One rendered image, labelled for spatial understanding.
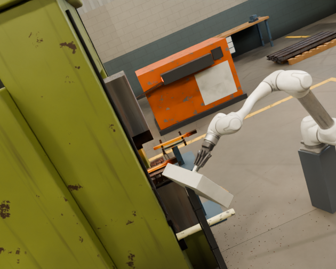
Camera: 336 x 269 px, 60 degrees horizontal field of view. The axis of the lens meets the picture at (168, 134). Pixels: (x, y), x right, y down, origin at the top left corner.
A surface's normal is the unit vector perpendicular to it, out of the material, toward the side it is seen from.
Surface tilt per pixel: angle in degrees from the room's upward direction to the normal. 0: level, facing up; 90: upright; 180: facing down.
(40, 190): 90
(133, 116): 90
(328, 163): 90
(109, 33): 90
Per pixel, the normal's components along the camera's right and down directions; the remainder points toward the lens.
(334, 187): 0.46, 0.15
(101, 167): 0.16, 0.30
